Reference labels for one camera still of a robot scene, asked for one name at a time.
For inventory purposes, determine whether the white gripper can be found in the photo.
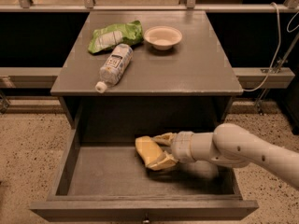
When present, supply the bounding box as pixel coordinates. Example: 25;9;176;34
146;132;195;171

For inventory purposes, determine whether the white cable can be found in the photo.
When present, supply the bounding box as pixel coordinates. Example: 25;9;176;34
242;1;299;93

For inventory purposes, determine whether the clear plastic water bottle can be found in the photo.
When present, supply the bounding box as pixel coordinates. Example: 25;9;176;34
95;44;133;93

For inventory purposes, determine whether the grey cabinet counter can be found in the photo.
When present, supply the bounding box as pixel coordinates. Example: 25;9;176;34
51;10;242;134

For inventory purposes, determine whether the green snack bag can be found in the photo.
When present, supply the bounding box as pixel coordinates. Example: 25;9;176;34
88;21;144;54

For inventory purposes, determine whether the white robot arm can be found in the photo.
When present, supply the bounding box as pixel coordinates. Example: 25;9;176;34
152;123;299;189

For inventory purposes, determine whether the open grey top drawer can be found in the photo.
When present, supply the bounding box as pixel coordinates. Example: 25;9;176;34
28;104;260;222

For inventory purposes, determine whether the white bowl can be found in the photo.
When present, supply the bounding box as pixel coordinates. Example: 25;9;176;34
144;26;182;50

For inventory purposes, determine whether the yellow sponge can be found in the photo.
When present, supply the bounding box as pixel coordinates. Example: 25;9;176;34
135;136;165;169

